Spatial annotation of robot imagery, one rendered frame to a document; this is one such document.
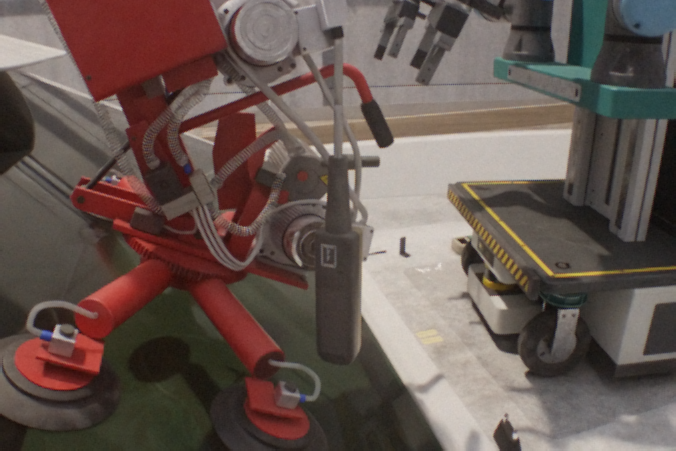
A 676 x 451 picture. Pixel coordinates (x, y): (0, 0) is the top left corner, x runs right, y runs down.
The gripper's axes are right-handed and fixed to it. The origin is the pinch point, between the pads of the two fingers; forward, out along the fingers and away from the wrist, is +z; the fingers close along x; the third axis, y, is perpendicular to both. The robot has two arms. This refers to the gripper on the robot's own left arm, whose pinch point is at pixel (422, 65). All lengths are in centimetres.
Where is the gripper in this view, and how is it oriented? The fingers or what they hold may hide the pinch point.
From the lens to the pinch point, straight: 110.8
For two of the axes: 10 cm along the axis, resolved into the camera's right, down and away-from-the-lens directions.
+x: -0.4, 4.5, -8.9
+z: -3.9, 8.1, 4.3
